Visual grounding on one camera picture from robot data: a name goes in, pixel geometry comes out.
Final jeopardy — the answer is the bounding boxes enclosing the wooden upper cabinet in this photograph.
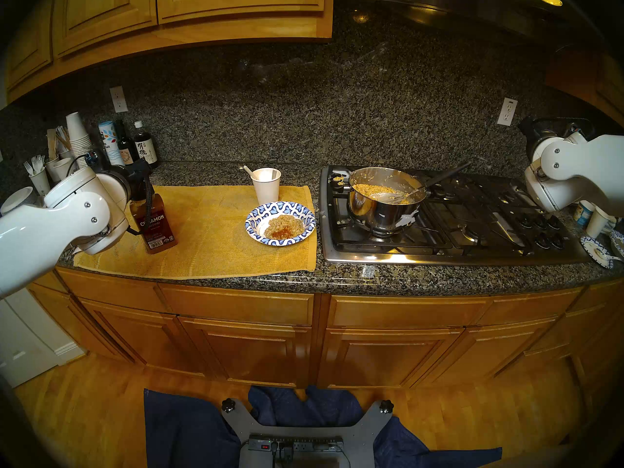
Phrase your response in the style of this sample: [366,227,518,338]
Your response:
[5,0,334,104]
[546,43,624,117]

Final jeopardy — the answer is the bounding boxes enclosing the blue patterned paper plate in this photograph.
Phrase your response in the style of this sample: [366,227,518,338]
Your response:
[580,235,624,269]

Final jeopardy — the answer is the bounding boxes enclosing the wooden lower cabinets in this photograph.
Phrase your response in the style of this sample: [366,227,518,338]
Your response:
[27,267,624,392]

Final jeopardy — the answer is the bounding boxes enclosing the stainless gas cooktop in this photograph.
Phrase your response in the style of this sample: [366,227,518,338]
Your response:
[318,165,593,266]

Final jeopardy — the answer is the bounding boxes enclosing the stainless range hood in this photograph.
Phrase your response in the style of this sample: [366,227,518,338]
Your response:
[336,0,566,39]

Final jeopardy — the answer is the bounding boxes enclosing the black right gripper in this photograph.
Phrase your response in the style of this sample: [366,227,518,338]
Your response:
[518,117,554,158]

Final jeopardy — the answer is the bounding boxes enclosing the oatmeal mass in pot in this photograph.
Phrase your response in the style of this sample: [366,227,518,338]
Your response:
[353,182,409,202]

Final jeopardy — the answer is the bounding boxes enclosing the small dark glass bottle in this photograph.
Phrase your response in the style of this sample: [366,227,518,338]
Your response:
[115,119,137,166]

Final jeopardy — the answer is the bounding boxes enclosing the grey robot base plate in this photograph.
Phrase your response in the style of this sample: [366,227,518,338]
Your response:
[222,399,394,468]

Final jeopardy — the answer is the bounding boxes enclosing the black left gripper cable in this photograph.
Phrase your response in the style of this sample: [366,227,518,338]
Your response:
[128,176,155,236]

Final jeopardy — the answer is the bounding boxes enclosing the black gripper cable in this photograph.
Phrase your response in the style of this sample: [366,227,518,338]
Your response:
[128,176,155,236]
[531,116,596,133]

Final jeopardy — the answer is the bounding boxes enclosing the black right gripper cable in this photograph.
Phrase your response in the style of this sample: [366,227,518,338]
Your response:
[531,116,596,133]

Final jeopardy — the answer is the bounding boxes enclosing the stack of white paper cups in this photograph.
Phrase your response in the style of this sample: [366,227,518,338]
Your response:
[66,112,94,156]

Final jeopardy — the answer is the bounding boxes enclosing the blue white yogurt cup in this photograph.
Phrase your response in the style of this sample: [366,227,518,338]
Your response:
[574,200,595,228]

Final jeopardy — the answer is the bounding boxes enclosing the black handled serving spoon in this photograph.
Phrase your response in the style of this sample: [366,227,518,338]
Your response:
[370,162,472,203]

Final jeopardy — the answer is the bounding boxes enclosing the stainless steel pot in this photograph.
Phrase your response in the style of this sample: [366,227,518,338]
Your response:
[331,167,455,237]

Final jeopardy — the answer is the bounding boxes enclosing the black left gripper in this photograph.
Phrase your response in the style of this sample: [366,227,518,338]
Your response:
[115,159,154,202]

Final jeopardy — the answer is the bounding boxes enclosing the white blue salt canister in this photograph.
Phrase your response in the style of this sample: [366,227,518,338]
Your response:
[98,121,126,168]

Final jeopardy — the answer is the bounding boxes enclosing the yellow towel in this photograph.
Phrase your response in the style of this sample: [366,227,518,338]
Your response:
[73,184,318,280]

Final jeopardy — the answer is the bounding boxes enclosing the dark blue cloth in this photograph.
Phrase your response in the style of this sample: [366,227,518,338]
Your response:
[143,385,503,468]

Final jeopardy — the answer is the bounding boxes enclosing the soy sauce bottle white label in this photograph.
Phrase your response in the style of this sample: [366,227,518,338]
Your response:
[133,120,159,170]

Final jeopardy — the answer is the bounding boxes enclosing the scooped oatmeal portion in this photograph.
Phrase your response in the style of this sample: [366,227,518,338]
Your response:
[264,214,306,241]

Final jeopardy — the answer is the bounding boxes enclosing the ground cinnamon jar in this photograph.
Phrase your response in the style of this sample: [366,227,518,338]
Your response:
[129,192,177,254]

